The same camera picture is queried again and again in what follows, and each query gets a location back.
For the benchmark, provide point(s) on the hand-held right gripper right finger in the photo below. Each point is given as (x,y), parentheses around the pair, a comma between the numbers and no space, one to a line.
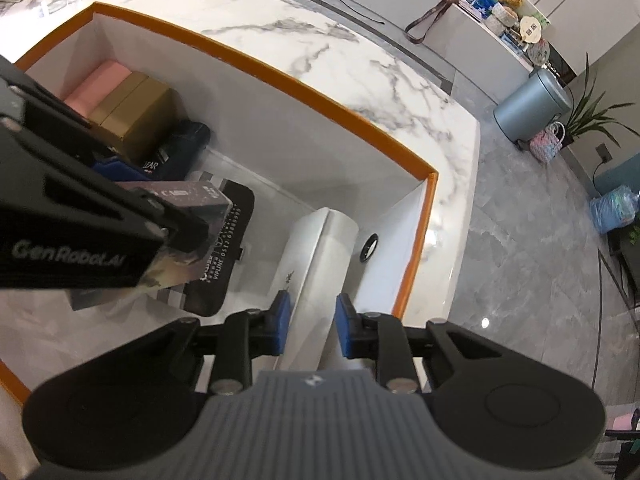
(345,327)

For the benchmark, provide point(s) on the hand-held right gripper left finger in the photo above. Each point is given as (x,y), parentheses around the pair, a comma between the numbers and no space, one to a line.
(282,320)

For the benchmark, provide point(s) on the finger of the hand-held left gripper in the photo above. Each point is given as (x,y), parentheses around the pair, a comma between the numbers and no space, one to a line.
(120,171)
(185,230)

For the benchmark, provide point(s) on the dark purple box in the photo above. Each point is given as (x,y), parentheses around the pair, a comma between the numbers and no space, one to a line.
(200,197)

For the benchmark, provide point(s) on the black printed pouch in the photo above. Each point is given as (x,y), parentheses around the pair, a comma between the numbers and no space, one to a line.
(225,270)

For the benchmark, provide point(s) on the white box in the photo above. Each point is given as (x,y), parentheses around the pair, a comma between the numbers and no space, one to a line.
(310,260)

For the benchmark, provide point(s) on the orange rimmed storage box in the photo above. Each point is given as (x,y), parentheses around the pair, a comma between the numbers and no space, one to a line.
(300,160)

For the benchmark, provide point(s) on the brown cardboard box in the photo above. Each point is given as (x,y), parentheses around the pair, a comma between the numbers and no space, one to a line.
(145,120)

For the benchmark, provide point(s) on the dark blue bottle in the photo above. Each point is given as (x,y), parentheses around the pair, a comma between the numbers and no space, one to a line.
(180,142)

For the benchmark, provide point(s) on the pink box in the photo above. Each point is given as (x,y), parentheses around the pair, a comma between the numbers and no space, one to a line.
(97,90)

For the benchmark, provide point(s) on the pink woven basket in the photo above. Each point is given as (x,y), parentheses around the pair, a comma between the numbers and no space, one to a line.
(547,144)

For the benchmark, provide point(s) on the grey blue trash can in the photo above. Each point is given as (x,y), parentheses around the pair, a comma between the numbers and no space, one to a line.
(532,107)

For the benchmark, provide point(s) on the blue bagged water jug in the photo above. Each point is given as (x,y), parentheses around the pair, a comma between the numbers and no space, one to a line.
(615,207)

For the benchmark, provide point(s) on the marble tv console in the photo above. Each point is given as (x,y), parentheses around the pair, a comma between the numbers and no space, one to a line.
(475,45)

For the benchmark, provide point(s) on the teal sofa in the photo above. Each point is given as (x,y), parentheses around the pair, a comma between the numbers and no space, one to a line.
(622,175)

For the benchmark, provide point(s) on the green floor plant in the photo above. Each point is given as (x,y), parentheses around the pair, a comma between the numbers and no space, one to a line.
(595,110)

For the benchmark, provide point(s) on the patterned round fan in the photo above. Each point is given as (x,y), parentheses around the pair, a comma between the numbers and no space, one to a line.
(540,52)

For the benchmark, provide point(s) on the round patterned tin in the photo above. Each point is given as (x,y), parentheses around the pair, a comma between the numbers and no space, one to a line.
(502,20)

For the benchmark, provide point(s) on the white round sign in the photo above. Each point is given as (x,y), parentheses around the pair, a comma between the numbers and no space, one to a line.
(530,29)

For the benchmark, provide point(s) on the green blue poster card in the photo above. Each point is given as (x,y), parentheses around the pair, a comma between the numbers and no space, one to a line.
(535,15)

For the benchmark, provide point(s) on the wall outlet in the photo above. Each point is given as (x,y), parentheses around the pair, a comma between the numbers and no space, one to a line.
(603,153)

